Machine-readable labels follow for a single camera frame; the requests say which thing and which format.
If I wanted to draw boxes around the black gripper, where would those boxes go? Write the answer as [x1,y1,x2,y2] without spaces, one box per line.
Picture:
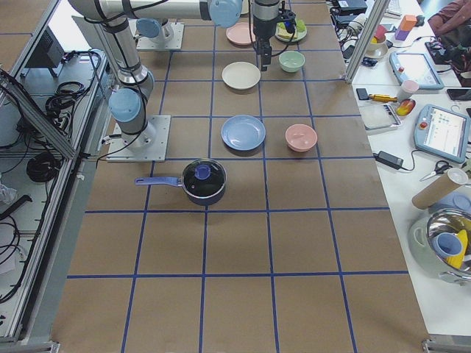
[253,15,276,71]

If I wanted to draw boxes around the pink plate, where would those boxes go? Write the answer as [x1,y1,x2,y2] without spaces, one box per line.
[225,22,255,46]

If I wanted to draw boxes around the blue plate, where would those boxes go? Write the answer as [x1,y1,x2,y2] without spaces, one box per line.
[221,115,266,151]

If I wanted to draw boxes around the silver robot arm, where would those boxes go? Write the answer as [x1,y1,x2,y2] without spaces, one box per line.
[136,18,174,45]
[70,1,242,151]

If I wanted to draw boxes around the green plate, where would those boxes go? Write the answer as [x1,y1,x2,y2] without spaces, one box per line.
[275,27,308,42]

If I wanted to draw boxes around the bread slice on plate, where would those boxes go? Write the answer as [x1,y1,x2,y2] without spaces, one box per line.
[276,27,297,40]

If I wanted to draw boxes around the green bowl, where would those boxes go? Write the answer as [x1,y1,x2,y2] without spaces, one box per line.
[279,51,305,73]

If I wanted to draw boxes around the cream plate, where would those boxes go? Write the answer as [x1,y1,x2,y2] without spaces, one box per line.
[222,62,261,90]

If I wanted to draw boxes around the green lettuce leaf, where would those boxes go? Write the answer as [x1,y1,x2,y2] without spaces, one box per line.
[277,18,306,32]

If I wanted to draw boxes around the pink bowl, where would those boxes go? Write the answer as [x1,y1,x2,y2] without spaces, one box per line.
[285,124,318,152]

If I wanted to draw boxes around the cream bowl with toys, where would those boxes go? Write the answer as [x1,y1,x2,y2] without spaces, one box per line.
[365,35,389,60]

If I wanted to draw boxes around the teach pendant far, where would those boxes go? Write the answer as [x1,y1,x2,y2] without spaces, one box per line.
[389,51,445,90]

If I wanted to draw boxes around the teach pendant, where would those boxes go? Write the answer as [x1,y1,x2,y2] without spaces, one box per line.
[414,104,470,163]
[389,51,445,90]

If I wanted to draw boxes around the blue saucepan with lid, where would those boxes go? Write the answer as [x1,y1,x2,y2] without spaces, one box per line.
[135,158,227,206]

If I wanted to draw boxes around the pink cup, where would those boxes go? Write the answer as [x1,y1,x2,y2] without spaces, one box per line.
[397,79,419,102]

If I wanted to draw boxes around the black power adapter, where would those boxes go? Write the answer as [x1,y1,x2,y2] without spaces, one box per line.
[373,151,403,170]

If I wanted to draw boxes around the teach pendant near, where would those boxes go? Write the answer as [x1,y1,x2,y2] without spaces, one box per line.
[414,104,470,163]

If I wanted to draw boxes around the scissors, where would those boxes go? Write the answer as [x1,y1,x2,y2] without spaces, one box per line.
[420,160,452,182]

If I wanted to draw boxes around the cardboard tube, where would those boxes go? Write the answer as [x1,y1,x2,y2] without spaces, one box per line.
[411,168,469,210]

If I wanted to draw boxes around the steel mixing bowl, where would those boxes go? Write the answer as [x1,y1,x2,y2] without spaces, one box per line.
[427,209,470,285]

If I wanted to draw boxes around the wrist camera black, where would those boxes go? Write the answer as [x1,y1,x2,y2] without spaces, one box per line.
[276,9,296,34]

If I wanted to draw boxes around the aluminium frame post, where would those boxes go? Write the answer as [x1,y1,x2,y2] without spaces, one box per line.
[344,0,389,84]

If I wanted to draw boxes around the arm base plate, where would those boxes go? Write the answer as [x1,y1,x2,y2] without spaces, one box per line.
[105,115,171,163]
[136,22,185,51]

